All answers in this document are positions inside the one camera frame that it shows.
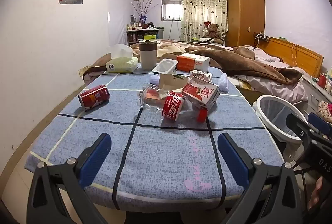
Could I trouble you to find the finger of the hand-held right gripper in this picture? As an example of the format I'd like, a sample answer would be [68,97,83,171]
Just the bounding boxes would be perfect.
[287,113,315,140]
[309,112,332,140]

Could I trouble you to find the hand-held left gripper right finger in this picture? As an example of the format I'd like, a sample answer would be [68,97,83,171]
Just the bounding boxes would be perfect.
[217,133,309,224]

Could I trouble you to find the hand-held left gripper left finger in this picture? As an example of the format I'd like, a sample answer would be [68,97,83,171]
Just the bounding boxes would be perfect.
[26,133,112,224]

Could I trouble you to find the white waste bin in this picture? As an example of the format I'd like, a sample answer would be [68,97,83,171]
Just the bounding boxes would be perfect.
[253,95,312,162]

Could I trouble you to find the red white drink carton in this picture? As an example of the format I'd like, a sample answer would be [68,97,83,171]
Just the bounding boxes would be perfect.
[182,76,220,110]

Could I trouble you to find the patterned snack wrapper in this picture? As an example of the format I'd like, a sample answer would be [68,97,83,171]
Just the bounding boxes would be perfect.
[190,70,214,82]

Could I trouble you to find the beige paper carton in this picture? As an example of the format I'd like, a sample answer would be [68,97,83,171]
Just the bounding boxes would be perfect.
[159,72,191,93]

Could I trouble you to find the white yogurt cup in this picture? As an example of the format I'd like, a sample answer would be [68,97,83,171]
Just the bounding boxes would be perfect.
[152,59,178,76]

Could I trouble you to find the person's right hand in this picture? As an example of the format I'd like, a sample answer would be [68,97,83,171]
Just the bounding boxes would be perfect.
[307,176,325,211]

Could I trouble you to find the grey drawer nightstand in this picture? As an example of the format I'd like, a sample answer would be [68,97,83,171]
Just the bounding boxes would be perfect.
[302,76,332,113]

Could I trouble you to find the lilac duvet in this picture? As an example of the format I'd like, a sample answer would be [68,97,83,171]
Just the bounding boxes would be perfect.
[235,48,309,104]

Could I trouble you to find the red soda can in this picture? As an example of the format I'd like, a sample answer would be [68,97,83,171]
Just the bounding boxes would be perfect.
[78,84,110,112]

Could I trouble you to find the bed mattress yellow sheet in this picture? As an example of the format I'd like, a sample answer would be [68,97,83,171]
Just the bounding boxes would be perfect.
[227,76,260,108]

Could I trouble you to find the wooden headboard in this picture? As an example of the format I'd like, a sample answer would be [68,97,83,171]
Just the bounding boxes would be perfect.
[257,37,324,78]

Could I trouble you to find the clear bottle red label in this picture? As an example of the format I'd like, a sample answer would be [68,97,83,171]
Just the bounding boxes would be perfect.
[137,84,208,123]

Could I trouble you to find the brown blanket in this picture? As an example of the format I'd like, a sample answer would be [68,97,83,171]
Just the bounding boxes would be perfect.
[83,41,303,86]

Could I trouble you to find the green tissue pack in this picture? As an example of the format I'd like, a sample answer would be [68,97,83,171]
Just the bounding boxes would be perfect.
[106,44,139,73]

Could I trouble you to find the orange white box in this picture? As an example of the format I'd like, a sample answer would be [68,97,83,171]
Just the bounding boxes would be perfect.
[177,53,210,72]

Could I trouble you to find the beige cup brown lid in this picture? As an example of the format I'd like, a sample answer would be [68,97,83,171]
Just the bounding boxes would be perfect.
[139,40,158,71]

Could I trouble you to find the wooden wardrobe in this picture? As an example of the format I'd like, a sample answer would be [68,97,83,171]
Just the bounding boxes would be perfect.
[226,0,265,47]

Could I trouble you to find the brown teddy bear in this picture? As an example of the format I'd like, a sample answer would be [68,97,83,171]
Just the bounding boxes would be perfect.
[202,21,224,44]

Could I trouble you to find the cluttered desk shelf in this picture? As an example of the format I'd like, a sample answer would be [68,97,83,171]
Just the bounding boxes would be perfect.
[126,22,164,46]

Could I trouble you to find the vase with dry branches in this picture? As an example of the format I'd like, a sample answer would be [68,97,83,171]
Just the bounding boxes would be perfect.
[130,0,159,23]

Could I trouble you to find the patterned curtain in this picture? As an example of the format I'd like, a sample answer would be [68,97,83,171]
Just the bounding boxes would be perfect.
[181,0,228,42]

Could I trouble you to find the small window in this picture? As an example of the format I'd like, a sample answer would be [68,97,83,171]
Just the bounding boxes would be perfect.
[161,0,182,21]

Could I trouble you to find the orange cable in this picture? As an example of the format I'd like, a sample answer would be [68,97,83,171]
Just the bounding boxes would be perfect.
[290,43,297,66]

